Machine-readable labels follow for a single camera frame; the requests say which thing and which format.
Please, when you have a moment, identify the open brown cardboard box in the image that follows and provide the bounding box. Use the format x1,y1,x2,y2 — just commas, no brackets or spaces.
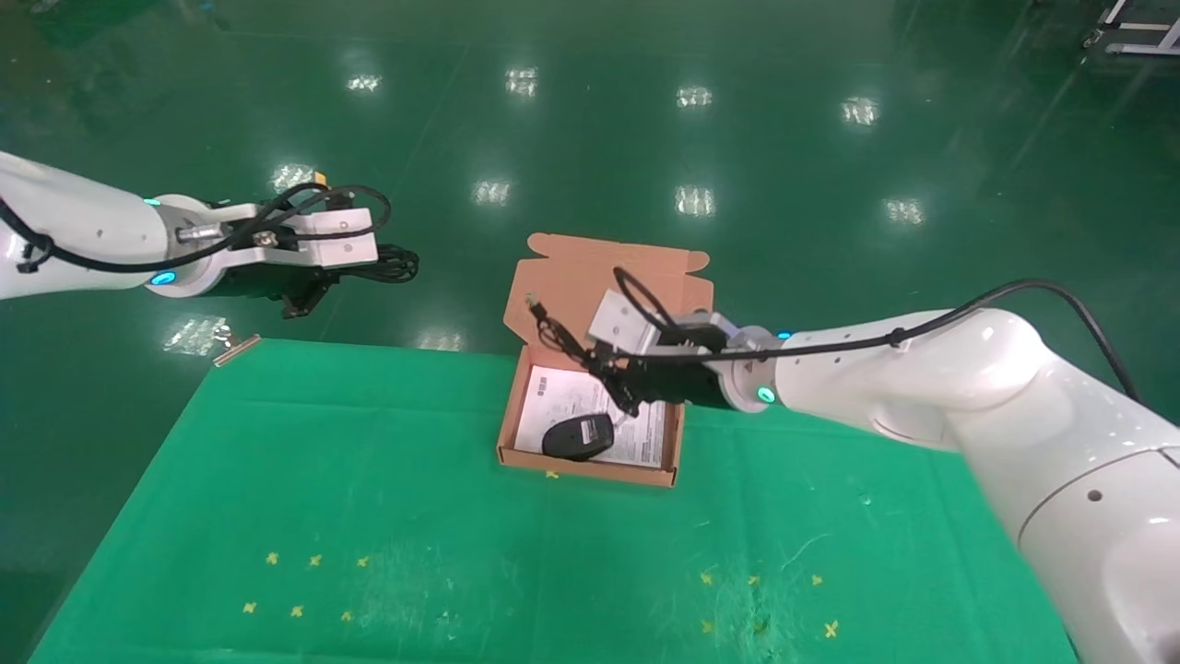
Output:
498,233,715,488

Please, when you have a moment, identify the black data cable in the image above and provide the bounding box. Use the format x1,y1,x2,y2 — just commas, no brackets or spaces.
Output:
343,243,421,285

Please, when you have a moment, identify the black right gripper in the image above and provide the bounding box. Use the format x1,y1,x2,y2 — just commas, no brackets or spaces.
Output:
583,339,731,419

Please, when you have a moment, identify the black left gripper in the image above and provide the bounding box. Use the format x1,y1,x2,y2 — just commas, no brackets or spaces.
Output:
218,265,338,321

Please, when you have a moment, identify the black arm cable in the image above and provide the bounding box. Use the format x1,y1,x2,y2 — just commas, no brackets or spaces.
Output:
612,267,1146,407
0,183,394,276

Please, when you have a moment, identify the white metal frame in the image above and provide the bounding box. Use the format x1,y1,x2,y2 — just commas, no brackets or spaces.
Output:
1083,0,1180,58

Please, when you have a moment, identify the green table mat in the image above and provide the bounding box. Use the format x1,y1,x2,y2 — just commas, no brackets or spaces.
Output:
28,338,1080,664

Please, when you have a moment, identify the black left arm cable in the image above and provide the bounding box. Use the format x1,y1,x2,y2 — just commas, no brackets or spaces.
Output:
0,183,394,276

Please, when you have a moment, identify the metal binder clip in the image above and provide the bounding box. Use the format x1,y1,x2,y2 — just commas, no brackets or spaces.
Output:
214,333,264,368

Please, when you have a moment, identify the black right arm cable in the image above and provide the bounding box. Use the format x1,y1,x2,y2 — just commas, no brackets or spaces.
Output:
612,267,1146,407

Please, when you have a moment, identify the white printed instruction sheet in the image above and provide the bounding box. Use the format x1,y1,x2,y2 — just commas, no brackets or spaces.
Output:
514,366,668,468

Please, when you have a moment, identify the black wired computer mouse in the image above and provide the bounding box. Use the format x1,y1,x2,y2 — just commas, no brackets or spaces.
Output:
524,290,639,463

